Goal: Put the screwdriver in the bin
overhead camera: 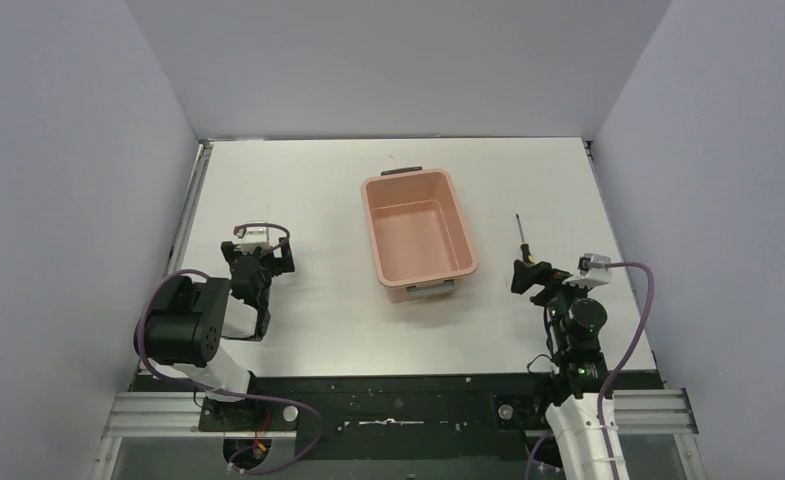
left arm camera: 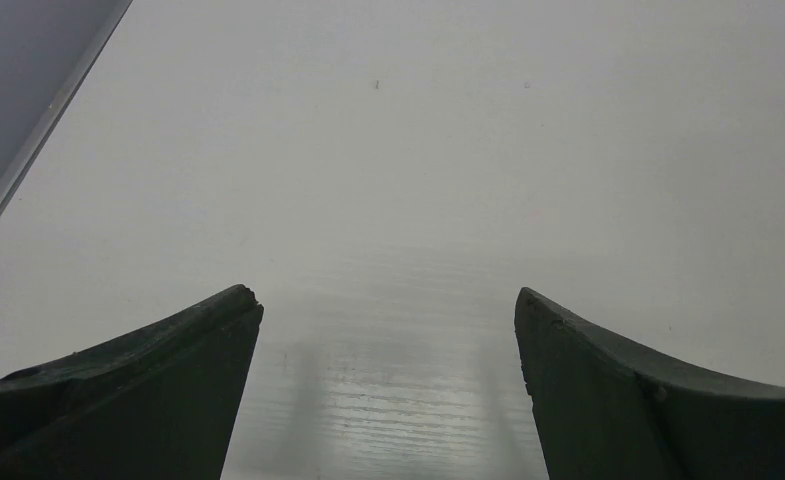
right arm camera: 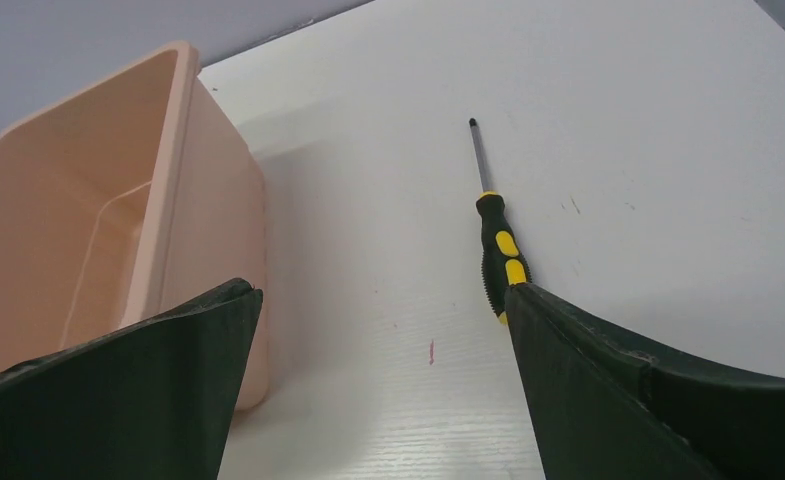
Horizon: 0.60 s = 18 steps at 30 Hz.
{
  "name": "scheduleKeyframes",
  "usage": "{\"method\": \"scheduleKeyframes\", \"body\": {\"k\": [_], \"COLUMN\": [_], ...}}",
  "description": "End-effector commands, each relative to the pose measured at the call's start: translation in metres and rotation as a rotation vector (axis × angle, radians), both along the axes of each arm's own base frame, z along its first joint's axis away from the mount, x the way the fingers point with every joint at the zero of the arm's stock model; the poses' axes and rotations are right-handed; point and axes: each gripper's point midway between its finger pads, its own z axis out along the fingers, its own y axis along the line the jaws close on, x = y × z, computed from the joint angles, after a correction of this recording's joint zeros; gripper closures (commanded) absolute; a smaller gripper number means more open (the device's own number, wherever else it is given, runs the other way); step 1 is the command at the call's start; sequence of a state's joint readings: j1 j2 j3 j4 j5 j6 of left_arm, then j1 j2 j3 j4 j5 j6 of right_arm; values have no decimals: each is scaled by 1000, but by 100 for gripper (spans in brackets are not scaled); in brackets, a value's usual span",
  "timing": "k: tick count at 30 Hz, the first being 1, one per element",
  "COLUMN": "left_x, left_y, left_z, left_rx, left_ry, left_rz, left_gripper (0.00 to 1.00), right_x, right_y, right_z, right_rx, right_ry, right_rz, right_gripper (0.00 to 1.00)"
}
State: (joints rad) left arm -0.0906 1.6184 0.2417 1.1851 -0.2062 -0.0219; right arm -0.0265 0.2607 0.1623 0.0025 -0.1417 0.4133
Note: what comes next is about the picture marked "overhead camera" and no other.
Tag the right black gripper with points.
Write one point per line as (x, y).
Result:
(541, 279)

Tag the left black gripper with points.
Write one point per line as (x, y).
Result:
(253, 263)

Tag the black yellow screwdriver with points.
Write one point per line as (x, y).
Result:
(526, 254)

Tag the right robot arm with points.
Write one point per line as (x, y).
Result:
(578, 403)

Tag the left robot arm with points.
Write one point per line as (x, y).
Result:
(191, 313)

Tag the pink plastic bin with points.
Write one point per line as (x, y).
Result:
(418, 234)

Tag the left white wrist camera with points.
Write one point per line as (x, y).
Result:
(248, 239)

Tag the left side aluminium rail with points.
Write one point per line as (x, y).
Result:
(191, 199)

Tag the aluminium rail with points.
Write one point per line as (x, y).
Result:
(191, 199)
(175, 415)

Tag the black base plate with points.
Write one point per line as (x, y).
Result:
(384, 418)

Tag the aluminium front rail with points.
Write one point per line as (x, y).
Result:
(175, 415)

